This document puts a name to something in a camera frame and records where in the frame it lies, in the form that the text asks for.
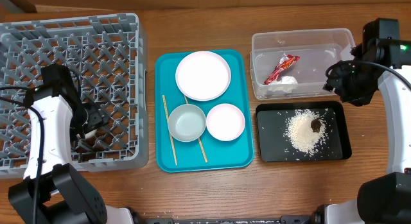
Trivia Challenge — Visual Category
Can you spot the teal plastic serving tray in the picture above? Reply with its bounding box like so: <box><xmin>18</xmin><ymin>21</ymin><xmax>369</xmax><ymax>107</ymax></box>
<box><xmin>155</xmin><ymin>49</ymin><xmax>254</xmax><ymax>173</ymax></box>

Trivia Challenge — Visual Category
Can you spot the small white bowl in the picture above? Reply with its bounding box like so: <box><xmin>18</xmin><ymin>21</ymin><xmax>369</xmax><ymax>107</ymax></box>
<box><xmin>206</xmin><ymin>103</ymin><xmax>245</xmax><ymax>142</ymax></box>

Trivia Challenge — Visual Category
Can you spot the clear plastic waste bin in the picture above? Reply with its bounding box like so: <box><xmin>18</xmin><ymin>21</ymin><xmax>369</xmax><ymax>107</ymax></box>
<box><xmin>250</xmin><ymin>28</ymin><xmax>356</xmax><ymax>100</ymax></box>

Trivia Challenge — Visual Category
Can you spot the black waste tray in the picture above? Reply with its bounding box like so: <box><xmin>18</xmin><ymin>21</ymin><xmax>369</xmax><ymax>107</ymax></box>
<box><xmin>256</xmin><ymin>101</ymin><xmax>352</xmax><ymax>162</ymax></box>

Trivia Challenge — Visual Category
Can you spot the brown food scrap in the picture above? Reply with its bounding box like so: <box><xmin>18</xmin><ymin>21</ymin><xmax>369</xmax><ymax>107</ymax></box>
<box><xmin>311</xmin><ymin>119</ymin><xmax>322</xmax><ymax>133</ymax></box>

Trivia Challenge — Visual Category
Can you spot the white tissue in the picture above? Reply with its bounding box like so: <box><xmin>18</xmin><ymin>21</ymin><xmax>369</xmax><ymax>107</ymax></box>
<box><xmin>270</xmin><ymin>76</ymin><xmax>298</xmax><ymax>85</ymax></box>

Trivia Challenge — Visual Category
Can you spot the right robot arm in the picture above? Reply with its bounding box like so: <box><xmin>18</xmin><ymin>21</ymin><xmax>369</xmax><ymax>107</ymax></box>
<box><xmin>310</xmin><ymin>18</ymin><xmax>410</xmax><ymax>223</ymax></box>

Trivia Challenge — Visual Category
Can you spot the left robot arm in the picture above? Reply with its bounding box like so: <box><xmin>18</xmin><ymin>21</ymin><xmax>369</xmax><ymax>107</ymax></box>
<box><xmin>8</xmin><ymin>64</ymin><xmax>109</xmax><ymax>223</ymax></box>

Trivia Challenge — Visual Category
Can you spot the red snack wrapper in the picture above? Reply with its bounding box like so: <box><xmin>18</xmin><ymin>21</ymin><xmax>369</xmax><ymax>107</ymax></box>
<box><xmin>264</xmin><ymin>53</ymin><xmax>300</xmax><ymax>85</ymax></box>

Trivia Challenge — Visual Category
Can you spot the wooden chopstick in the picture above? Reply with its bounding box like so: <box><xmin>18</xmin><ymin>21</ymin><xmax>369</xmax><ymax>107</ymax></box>
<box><xmin>162</xmin><ymin>95</ymin><xmax>178</xmax><ymax>166</ymax></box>
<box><xmin>184</xmin><ymin>95</ymin><xmax>208</xmax><ymax>163</ymax></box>

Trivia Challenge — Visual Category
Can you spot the pile of white rice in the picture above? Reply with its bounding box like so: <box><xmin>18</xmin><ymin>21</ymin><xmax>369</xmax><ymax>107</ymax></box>
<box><xmin>283</xmin><ymin>109</ymin><xmax>329</xmax><ymax>161</ymax></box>

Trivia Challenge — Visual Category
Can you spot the white cup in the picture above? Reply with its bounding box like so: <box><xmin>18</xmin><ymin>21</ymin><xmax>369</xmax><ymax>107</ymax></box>
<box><xmin>77</xmin><ymin>130</ymin><xmax>96</xmax><ymax>139</ymax></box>

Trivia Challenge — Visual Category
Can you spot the large white round plate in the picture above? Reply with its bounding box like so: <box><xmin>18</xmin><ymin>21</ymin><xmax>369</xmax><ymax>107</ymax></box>
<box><xmin>175</xmin><ymin>51</ymin><xmax>231</xmax><ymax>101</ymax></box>

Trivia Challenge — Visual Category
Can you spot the grey plastic dish rack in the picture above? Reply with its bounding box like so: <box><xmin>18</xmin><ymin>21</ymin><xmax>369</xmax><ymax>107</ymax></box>
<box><xmin>1</xmin><ymin>13</ymin><xmax>149</xmax><ymax>178</ymax></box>

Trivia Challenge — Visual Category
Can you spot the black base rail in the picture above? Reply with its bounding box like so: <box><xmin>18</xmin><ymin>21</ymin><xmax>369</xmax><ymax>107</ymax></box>
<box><xmin>144</xmin><ymin>215</ymin><xmax>310</xmax><ymax>224</ymax></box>

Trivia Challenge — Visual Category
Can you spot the grey shallow bowl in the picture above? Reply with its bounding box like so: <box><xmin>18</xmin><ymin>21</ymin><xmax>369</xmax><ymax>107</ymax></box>
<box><xmin>169</xmin><ymin>104</ymin><xmax>206</xmax><ymax>142</ymax></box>

